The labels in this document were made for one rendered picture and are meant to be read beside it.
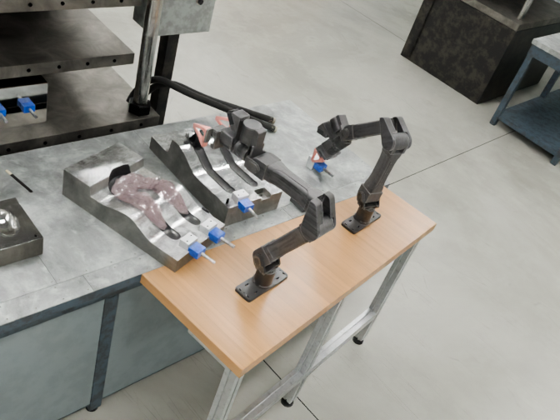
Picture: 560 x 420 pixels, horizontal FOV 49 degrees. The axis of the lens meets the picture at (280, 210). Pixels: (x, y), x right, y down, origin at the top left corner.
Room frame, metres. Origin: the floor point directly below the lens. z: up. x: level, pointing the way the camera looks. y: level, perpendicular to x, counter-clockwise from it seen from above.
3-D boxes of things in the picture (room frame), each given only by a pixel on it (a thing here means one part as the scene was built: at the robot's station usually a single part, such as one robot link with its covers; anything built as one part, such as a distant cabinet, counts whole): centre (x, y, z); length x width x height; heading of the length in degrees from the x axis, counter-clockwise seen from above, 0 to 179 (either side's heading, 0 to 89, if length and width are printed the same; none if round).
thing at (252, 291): (1.48, -0.02, 0.84); 0.20 x 0.07 x 0.08; 151
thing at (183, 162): (1.94, 0.29, 0.87); 0.50 x 0.26 x 0.14; 53
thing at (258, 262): (1.48, -0.01, 0.90); 0.09 x 0.06 x 0.06; 151
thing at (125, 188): (1.61, 0.43, 0.90); 0.26 x 0.18 x 0.08; 70
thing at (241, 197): (1.72, 0.11, 0.89); 0.13 x 0.05 x 0.05; 53
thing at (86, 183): (1.60, 0.44, 0.86); 0.50 x 0.26 x 0.11; 70
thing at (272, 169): (1.49, -0.01, 1.17); 0.30 x 0.09 x 0.12; 61
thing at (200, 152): (1.92, 0.28, 0.92); 0.35 x 0.16 x 0.09; 53
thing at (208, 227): (1.56, 0.16, 0.86); 0.13 x 0.05 x 0.05; 70
